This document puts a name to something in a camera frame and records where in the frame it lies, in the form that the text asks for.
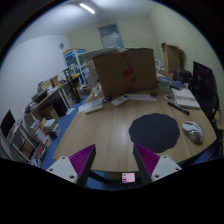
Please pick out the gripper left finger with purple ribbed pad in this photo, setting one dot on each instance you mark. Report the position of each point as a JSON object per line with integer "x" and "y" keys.
{"x": 75, "y": 168}

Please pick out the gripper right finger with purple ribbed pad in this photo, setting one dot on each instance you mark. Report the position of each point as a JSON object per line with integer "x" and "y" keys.
{"x": 153, "y": 167}

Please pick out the dark round mouse pad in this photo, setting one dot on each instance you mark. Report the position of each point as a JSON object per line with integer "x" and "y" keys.
{"x": 156, "y": 132}

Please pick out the white grey computer mouse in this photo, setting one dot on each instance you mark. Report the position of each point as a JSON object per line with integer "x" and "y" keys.
{"x": 193, "y": 131}

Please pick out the small black mouse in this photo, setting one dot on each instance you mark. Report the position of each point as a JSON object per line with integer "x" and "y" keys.
{"x": 106, "y": 99}

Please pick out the pink lit phone screen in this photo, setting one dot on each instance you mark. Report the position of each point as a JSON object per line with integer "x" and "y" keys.
{"x": 128, "y": 177}

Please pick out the white flat keyboard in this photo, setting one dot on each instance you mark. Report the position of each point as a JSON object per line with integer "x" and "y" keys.
{"x": 94, "y": 109}

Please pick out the black pen-like remote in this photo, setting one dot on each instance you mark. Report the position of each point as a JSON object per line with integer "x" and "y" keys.
{"x": 179, "y": 108}

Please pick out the cluttered white shelf desk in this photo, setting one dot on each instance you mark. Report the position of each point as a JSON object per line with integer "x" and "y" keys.
{"x": 49, "y": 100}

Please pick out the white paper sheet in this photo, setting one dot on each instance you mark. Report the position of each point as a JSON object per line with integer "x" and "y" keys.
{"x": 142, "y": 97}

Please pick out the white remote control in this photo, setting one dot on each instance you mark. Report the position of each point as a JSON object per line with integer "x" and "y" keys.
{"x": 120, "y": 100}

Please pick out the open white book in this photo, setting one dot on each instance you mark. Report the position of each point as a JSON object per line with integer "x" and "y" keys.
{"x": 185, "y": 98}

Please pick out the black monitor at left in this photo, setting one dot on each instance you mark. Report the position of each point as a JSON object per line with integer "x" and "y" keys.
{"x": 7, "y": 124}

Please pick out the black computer monitor right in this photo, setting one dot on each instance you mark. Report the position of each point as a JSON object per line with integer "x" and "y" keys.
{"x": 204, "y": 89}

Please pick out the large brown cardboard box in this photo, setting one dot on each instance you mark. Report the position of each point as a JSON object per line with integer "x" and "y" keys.
{"x": 129, "y": 71}

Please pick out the white blue metal shelf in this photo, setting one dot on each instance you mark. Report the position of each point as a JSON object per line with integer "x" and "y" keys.
{"x": 75, "y": 60}

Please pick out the tall cardboard box corner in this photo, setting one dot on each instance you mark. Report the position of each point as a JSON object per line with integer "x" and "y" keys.
{"x": 171, "y": 57}

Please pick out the ceiling tube light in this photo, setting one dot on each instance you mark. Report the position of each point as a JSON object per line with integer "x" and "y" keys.
{"x": 87, "y": 8}

